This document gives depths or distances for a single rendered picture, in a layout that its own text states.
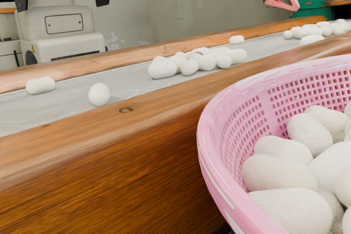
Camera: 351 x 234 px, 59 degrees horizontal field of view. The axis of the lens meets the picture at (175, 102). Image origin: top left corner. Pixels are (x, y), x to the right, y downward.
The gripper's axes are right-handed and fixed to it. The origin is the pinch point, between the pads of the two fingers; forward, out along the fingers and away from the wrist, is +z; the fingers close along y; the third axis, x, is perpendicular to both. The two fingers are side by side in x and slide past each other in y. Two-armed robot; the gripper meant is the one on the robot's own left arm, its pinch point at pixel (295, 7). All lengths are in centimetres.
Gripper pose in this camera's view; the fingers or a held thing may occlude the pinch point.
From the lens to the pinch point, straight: 82.1
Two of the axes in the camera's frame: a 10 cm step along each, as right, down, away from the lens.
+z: 5.8, 7.2, -3.8
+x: -3.5, 6.4, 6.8
